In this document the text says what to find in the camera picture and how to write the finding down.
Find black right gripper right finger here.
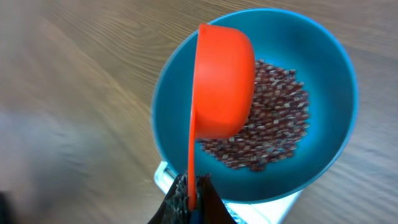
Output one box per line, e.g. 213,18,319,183
197,175,236,224

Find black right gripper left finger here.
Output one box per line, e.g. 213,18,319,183
148,174,189,224

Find red measuring scoop blue handle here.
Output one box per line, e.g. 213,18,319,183
187,24,255,223

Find white kitchen scale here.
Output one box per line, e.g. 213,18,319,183
154,161,302,224

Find red beans in bowl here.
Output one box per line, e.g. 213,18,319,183
199,59,310,172

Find blue bowl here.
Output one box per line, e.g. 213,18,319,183
151,8,358,203

